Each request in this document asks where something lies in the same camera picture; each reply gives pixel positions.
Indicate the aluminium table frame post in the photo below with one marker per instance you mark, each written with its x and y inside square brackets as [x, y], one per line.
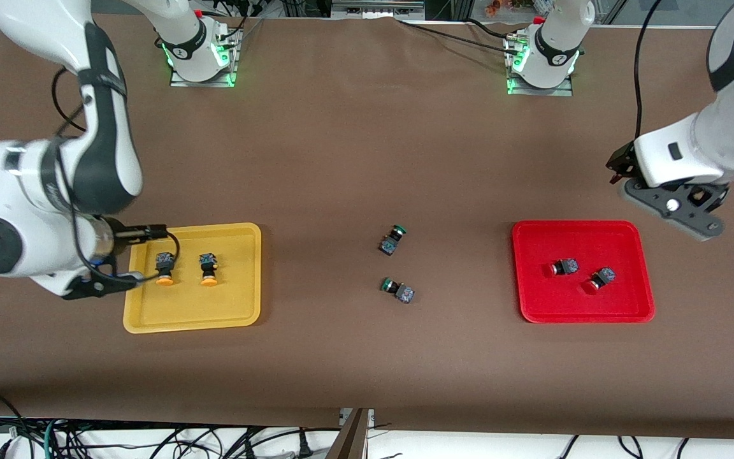
[351, 440]

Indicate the red push button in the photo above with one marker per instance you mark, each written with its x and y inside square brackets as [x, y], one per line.
[605, 275]
[568, 266]

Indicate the red plastic tray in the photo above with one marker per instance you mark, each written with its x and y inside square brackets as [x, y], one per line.
[622, 242]

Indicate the yellow push button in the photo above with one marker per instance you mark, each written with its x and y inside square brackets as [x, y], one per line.
[208, 261]
[164, 261]

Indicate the brown table cover sheet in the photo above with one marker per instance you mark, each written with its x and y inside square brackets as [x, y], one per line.
[367, 127]

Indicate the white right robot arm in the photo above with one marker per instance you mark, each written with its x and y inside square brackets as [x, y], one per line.
[16, 185]

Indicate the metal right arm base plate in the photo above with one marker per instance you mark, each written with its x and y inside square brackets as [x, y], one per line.
[179, 80]

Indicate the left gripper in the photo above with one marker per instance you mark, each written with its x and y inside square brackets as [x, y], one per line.
[622, 159]

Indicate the green push button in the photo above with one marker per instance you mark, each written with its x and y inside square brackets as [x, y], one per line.
[404, 293]
[389, 245]

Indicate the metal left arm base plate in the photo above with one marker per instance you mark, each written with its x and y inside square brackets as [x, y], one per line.
[564, 91]

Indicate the yellow plastic tray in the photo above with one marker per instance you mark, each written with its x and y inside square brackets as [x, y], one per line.
[233, 299]

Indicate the aluminium frame rail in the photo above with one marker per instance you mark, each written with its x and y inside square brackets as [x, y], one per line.
[376, 7]

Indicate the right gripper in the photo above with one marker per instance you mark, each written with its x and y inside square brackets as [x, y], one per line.
[126, 232]

